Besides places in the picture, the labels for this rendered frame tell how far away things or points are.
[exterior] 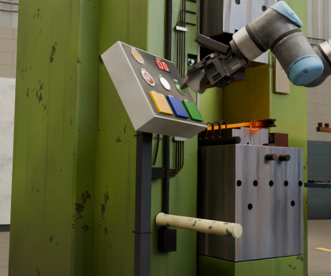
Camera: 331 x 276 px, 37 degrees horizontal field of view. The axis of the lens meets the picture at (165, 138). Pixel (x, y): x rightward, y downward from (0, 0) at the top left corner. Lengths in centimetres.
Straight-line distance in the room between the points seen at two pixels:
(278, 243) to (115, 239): 67
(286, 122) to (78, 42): 104
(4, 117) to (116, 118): 509
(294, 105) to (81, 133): 102
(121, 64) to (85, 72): 81
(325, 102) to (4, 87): 602
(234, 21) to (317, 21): 835
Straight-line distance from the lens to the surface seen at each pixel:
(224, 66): 141
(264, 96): 238
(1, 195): 712
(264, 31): 136
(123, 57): 153
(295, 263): 218
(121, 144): 208
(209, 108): 255
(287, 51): 132
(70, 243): 229
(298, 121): 249
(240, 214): 194
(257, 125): 206
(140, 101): 147
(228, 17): 207
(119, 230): 209
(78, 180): 227
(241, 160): 194
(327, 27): 1053
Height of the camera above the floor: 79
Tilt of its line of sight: 4 degrees up
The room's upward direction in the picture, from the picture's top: 1 degrees clockwise
